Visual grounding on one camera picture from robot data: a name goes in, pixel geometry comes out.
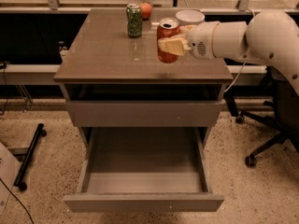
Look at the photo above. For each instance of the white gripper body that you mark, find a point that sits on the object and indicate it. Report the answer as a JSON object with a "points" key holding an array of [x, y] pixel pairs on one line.
{"points": [[201, 40]]}

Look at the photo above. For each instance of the red coke can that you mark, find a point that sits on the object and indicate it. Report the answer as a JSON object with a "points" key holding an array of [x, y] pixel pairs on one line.
{"points": [[167, 27]]}

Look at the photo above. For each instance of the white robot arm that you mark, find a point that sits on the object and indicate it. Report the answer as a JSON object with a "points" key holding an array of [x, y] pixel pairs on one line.
{"points": [[270, 38]]}

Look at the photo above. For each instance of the green soda can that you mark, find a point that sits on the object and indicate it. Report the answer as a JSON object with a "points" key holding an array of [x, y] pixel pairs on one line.
{"points": [[134, 20]]}

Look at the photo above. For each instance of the grey drawer cabinet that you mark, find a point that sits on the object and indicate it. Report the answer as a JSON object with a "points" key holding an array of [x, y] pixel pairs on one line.
{"points": [[105, 64]]}

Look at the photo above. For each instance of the grey top drawer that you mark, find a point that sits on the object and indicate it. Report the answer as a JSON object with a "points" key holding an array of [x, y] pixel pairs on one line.
{"points": [[143, 114]]}

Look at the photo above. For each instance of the open middle drawer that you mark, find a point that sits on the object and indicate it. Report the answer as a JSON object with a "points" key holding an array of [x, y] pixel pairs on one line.
{"points": [[144, 170]]}

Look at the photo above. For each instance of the white bowl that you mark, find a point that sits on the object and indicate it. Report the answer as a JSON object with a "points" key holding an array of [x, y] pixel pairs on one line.
{"points": [[190, 17]]}

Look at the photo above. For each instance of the red apple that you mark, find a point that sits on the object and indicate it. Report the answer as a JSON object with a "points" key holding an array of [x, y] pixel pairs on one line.
{"points": [[146, 10]]}

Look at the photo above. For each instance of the black office chair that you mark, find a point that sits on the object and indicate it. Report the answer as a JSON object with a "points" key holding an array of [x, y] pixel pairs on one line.
{"points": [[285, 104]]}

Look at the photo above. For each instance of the white panel at left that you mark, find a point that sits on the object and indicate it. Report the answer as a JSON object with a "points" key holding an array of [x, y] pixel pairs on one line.
{"points": [[9, 168]]}

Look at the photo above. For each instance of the black wheeled stand leg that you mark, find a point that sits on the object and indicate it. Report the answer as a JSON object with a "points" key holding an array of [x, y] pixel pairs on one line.
{"points": [[19, 182]]}

